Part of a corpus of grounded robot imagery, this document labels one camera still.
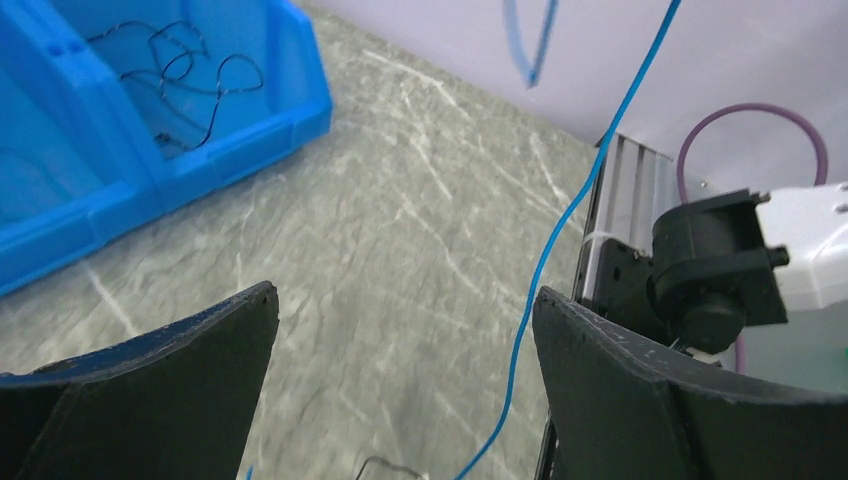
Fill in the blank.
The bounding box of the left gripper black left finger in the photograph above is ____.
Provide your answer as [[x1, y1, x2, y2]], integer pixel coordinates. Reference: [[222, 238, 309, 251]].
[[1, 281, 279, 479]]

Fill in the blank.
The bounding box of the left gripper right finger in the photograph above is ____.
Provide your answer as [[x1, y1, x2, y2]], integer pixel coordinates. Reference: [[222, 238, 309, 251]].
[[532, 287, 847, 479]]

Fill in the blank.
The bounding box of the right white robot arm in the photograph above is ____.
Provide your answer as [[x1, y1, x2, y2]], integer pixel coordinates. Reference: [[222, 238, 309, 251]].
[[651, 183, 847, 354]]

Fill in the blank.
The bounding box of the blue double plastic bin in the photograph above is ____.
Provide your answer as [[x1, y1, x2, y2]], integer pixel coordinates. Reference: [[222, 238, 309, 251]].
[[1, 1, 333, 293]]

